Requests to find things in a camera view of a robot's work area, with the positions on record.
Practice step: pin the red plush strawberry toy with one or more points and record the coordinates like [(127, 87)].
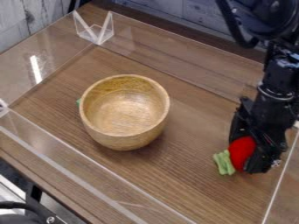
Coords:
[(231, 160)]

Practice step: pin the wooden bowl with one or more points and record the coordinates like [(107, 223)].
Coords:
[(123, 110)]

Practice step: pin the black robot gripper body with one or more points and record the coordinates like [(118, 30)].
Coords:
[(273, 112)]

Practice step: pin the clear acrylic table barrier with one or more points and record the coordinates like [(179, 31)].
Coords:
[(166, 183)]

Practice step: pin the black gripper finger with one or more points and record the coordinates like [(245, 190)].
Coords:
[(239, 128), (266, 156)]

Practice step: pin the green object behind bowl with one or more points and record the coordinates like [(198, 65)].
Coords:
[(78, 102)]

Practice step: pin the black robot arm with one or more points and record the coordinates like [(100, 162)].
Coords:
[(269, 21)]

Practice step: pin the clear acrylic corner bracket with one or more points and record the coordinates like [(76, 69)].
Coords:
[(98, 34)]

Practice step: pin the black metal table leg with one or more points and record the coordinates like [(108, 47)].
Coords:
[(36, 193)]

